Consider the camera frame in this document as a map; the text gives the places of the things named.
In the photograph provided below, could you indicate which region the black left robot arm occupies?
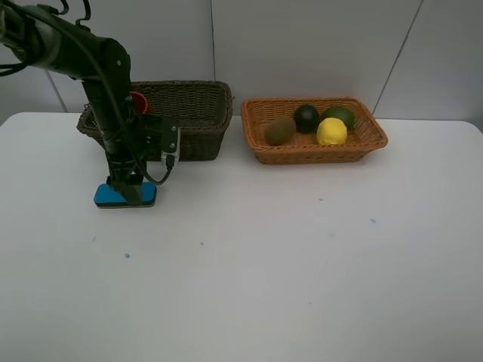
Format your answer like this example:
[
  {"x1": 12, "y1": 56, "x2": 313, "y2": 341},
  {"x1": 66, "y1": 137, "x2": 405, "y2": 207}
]
[{"x1": 1, "y1": 1, "x2": 160, "y2": 207}]

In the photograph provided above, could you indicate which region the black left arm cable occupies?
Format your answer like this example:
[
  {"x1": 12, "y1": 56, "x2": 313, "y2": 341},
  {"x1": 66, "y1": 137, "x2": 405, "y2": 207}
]
[{"x1": 0, "y1": 3, "x2": 177, "y2": 186}]

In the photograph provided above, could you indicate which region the green lime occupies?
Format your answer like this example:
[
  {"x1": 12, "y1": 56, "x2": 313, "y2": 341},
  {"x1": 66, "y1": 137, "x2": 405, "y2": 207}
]
[{"x1": 321, "y1": 106, "x2": 355, "y2": 130}]

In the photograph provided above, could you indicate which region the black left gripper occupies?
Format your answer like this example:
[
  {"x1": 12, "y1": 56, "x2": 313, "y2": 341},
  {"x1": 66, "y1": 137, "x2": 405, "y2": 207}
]
[{"x1": 100, "y1": 114, "x2": 166, "y2": 207}]

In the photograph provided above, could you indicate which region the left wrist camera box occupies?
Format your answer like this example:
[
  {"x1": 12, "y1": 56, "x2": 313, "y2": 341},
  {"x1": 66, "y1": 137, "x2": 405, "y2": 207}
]
[{"x1": 161, "y1": 118, "x2": 180, "y2": 164}]

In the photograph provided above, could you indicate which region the red plastic cup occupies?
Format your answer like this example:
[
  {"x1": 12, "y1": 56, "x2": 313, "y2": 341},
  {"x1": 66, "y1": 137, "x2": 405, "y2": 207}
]
[{"x1": 130, "y1": 91, "x2": 149, "y2": 114}]

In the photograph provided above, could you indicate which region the dark mangosteen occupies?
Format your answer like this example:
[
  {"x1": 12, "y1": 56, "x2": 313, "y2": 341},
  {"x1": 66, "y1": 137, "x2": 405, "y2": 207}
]
[{"x1": 294, "y1": 104, "x2": 320, "y2": 133}]

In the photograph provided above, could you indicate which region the blue whiteboard eraser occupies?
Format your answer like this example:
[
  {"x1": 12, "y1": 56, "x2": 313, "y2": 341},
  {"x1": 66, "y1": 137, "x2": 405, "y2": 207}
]
[{"x1": 94, "y1": 182, "x2": 157, "y2": 208}]

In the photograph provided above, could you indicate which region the orange wicker basket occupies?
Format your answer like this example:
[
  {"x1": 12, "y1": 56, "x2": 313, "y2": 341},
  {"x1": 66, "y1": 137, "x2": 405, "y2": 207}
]
[{"x1": 241, "y1": 97, "x2": 388, "y2": 164}]

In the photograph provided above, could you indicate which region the brown kiwi fruit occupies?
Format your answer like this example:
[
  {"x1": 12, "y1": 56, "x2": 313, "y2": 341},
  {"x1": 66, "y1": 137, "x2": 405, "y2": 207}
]
[{"x1": 264, "y1": 117, "x2": 297, "y2": 146}]

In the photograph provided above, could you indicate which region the yellow lemon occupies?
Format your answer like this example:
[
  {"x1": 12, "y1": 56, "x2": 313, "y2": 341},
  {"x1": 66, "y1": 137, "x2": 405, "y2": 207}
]
[{"x1": 316, "y1": 118, "x2": 348, "y2": 146}]

